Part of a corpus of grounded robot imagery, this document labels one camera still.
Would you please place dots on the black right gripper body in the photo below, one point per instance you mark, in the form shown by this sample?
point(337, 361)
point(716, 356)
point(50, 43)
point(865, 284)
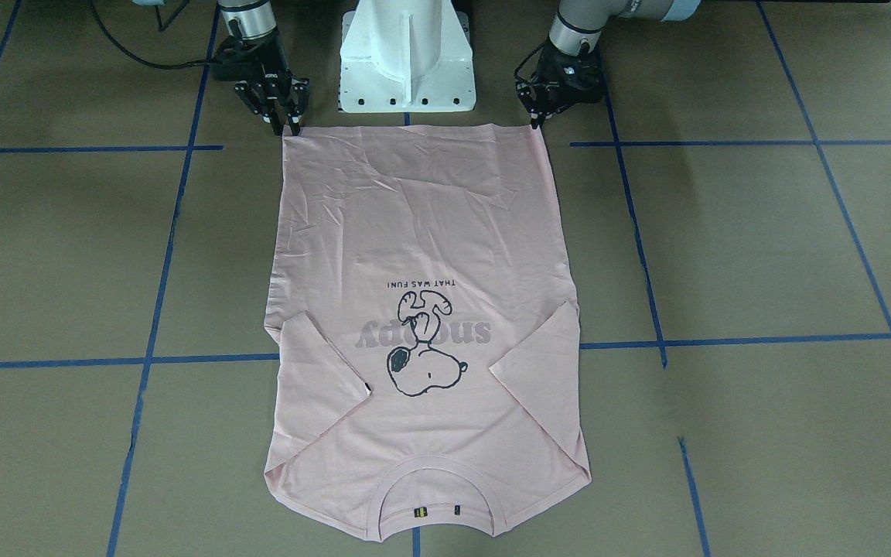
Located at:
point(264, 68)

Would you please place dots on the pink Snoopy t-shirt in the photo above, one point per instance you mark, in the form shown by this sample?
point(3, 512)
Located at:
point(427, 327)

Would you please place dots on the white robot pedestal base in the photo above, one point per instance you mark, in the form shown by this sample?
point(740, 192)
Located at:
point(406, 56)

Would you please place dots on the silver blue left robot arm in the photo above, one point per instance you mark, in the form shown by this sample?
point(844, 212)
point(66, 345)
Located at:
point(578, 22)

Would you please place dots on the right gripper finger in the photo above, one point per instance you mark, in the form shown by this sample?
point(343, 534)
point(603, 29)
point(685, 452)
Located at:
point(297, 101)
point(270, 114)

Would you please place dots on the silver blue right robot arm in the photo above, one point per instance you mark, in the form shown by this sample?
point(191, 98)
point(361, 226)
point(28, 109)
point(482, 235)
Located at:
point(243, 19)

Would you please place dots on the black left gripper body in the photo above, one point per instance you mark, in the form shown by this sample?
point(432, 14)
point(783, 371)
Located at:
point(547, 80)

